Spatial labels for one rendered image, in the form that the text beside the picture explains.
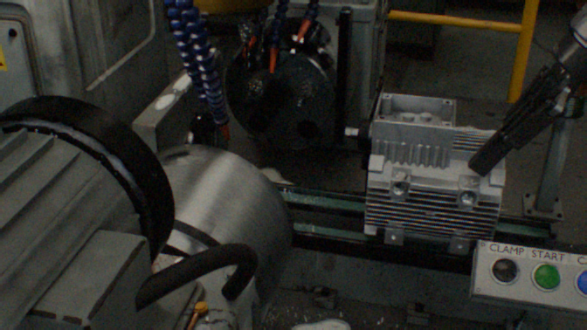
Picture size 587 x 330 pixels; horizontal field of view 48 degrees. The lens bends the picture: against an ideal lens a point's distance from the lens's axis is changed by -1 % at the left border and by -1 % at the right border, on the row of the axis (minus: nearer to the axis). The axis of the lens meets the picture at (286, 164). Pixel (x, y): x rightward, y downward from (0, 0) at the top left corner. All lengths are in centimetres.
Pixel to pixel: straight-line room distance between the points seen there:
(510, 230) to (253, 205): 52
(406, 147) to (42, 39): 54
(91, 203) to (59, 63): 50
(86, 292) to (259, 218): 41
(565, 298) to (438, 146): 29
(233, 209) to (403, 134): 32
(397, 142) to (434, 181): 8
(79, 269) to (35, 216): 5
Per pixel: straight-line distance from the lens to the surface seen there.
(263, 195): 85
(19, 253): 45
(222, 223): 77
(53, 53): 98
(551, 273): 86
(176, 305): 62
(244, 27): 98
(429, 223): 103
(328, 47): 127
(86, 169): 52
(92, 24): 106
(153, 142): 100
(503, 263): 86
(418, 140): 100
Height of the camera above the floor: 160
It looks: 31 degrees down
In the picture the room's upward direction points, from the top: straight up
